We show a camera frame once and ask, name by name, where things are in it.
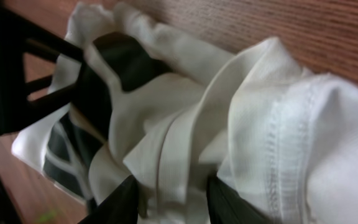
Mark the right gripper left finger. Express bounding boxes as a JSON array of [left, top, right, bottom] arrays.
[[79, 175, 139, 224]]

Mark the white t-shirt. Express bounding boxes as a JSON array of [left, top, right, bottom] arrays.
[[12, 2, 358, 223]]

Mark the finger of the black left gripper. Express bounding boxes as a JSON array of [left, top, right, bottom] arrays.
[[0, 0, 117, 139]]

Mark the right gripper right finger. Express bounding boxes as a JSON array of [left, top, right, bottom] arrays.
[[206, 175, 271, 224]]

